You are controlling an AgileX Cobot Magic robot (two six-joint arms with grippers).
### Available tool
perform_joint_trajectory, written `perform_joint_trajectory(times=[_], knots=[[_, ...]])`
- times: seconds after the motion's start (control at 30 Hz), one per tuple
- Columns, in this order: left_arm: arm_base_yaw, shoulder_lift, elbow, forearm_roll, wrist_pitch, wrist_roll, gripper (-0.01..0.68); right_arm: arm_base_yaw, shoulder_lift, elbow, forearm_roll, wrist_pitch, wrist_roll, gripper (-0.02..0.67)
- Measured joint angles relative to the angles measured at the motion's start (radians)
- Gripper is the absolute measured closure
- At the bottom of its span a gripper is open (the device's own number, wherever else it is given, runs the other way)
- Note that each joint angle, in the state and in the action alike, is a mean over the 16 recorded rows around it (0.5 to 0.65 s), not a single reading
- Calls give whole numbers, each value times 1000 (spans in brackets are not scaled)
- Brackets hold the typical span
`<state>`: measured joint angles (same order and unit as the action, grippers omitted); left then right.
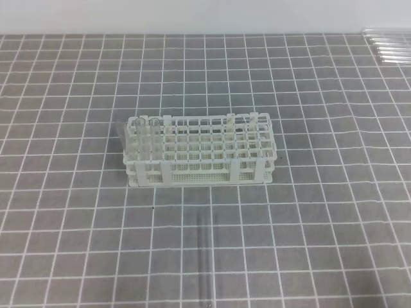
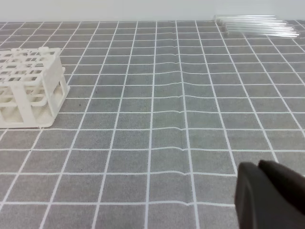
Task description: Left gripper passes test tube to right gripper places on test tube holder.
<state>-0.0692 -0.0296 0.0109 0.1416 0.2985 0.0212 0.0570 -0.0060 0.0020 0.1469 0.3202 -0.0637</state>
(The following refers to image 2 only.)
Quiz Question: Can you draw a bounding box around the white plastic test tube rack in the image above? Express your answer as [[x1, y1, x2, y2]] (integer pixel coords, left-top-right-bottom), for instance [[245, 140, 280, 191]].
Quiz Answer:
[[0, 47, 70, 128]]

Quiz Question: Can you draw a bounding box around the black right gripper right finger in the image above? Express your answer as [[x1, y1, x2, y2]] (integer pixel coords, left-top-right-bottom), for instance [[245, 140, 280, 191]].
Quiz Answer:
[[258, 160, 305, 215]]

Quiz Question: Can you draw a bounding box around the clear glass test tube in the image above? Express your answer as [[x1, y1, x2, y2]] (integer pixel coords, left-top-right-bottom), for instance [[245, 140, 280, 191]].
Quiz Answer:
[[226, 31, 300, 38], [216, 18, 287, 24], [222, 22, 294, 29], [214, 15, 277, 20], [226, 27, 296, 32]]

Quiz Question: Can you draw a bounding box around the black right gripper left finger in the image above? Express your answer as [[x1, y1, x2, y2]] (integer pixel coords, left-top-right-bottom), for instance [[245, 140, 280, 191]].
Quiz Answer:
[[234, 162, 305, 229]]

